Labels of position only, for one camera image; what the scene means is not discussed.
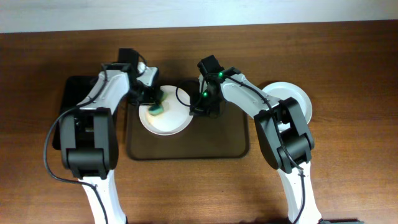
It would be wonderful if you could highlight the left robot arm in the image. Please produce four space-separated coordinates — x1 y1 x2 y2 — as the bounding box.
59 62 159 223

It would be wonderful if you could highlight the green yellow sponge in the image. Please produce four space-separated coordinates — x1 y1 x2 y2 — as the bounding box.
148 90 167 116

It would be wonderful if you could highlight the brown serving tray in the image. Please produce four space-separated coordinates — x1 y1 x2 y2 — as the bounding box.
126 102 250 161

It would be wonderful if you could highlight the white plate top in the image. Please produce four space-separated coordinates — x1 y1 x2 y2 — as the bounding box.
139 85 193 136

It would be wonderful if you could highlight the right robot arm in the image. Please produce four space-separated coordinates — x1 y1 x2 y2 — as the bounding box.
192 67 323 223

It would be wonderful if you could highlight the white plate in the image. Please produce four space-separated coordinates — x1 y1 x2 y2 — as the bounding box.
139 85 193 136
262 82 313 123

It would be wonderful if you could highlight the small black tray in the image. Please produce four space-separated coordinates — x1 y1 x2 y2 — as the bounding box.
52 75 118 151

